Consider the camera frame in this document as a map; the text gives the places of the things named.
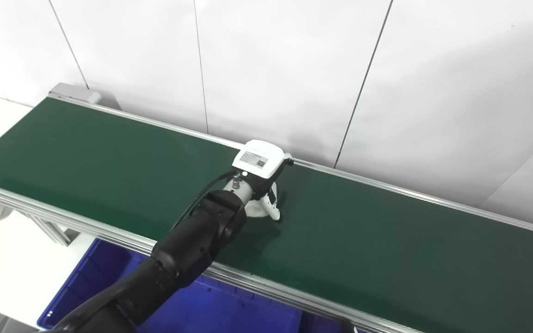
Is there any white cylindrical part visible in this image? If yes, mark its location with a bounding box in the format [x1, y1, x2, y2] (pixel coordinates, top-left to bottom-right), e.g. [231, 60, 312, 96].
[243, 182, 279, 221]

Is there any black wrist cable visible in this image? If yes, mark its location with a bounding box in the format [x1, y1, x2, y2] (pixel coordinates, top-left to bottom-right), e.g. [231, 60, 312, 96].
[169, 169, 240, 232]

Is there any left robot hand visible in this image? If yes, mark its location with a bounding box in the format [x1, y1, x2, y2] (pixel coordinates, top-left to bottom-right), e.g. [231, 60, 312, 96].
[232, 139, 294, 223]

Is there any green conveyor belt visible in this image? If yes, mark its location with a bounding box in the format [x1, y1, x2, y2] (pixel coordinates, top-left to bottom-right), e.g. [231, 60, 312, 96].
[0, 97, 533, 333]
[0, 83, 533, 333]

